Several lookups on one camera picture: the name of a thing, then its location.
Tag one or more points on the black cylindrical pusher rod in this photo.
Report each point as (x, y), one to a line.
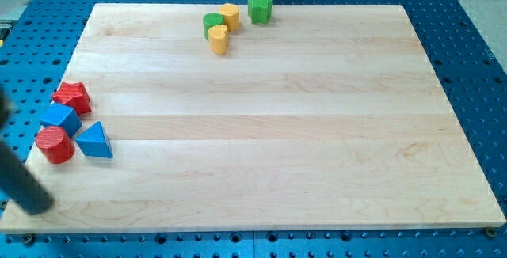
(21, 186)

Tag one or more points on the blurred grey robot arm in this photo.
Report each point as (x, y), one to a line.
(8, 5)

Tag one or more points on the blue triangle block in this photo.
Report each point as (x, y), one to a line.
(94, 142)

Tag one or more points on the light wooden board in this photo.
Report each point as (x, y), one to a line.
(327, 118)

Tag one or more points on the red cylinder block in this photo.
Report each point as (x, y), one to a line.
(55, 144)

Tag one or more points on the blue cube block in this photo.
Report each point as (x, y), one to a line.
(61, 116)

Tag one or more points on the red star block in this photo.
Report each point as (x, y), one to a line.
(73, 95)

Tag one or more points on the yellow heart block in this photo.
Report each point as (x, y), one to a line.
(218, 39)

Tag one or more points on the green cylinder block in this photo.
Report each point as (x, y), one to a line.
(210, 20)

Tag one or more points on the yellow hexagon block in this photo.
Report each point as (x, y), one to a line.
(231, 16)

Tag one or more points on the green star block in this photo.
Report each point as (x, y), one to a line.
(260, 11)

